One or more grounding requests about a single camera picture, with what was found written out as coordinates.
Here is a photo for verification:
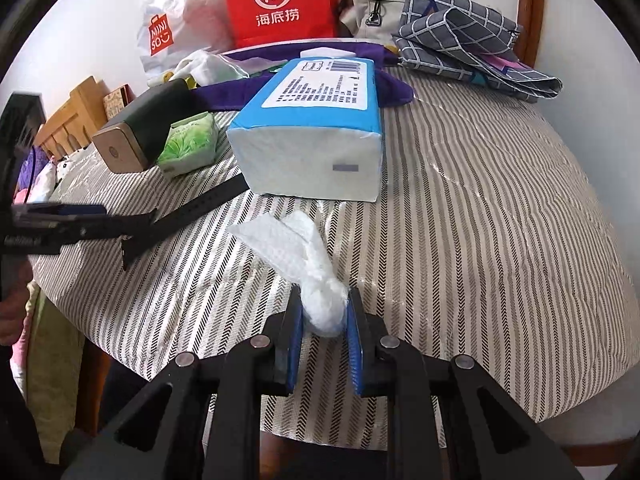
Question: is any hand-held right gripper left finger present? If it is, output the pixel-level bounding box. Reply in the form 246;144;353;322
60;287;306;480

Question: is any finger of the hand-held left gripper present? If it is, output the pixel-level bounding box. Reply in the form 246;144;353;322
14;202;108;222
55;210;158;252

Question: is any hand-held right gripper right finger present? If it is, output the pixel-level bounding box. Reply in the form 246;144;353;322
347;287;583;480

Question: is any white tissue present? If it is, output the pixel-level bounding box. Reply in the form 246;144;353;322
227;210;349;338

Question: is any black strap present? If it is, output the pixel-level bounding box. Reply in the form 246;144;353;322
121;176;250;267

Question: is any dark green book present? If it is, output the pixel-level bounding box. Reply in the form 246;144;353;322
91;80;193;175

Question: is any blue tissue pack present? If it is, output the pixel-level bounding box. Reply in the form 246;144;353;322
226;57;383;204

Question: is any person's left hand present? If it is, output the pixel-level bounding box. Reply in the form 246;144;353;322
0;259;33;347

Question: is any wooden headboard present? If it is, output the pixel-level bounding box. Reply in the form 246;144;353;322
34;76;108;158

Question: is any brown patterned notebook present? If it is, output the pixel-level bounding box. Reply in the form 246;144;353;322
102;86;135;122

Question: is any green tissue packet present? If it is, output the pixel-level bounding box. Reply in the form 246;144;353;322
156;111;219;177

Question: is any striped mattress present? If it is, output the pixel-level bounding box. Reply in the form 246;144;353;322
30;60;632;448

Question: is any yellow pouch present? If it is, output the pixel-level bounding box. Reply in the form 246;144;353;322
159;72;196;89

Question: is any purple towel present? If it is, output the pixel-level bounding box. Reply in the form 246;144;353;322
192;41;415;111

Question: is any white plastic shopping bag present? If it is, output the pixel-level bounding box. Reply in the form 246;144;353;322
139;0;236;81

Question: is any red paper bag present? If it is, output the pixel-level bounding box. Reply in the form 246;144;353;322
218;0;337;48

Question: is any grey checked cloth bag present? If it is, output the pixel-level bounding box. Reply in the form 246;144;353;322
392;0;563;104

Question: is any beige backpack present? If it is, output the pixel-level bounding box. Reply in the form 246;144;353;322
337;0;411;41

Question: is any wooden door frame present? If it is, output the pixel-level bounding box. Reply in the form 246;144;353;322
515;0;546;68

